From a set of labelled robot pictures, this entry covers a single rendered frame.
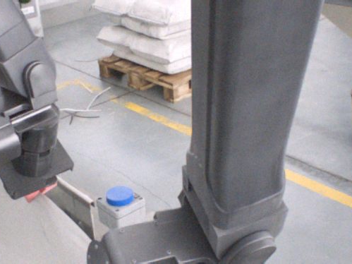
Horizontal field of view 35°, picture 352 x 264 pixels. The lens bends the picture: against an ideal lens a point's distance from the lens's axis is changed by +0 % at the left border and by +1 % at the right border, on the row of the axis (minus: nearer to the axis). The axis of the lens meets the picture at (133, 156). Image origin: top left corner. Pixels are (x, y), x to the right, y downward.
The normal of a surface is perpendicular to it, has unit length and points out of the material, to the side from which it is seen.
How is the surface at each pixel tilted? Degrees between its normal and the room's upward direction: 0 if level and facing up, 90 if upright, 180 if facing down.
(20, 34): 87
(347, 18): 130
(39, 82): 87
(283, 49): 116
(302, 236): 0
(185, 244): 30
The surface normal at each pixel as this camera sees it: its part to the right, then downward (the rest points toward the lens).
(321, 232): -0.08, -0.87
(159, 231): 0.22, -0.61
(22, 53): 0.63, 0.29
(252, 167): 0.30, 0.76
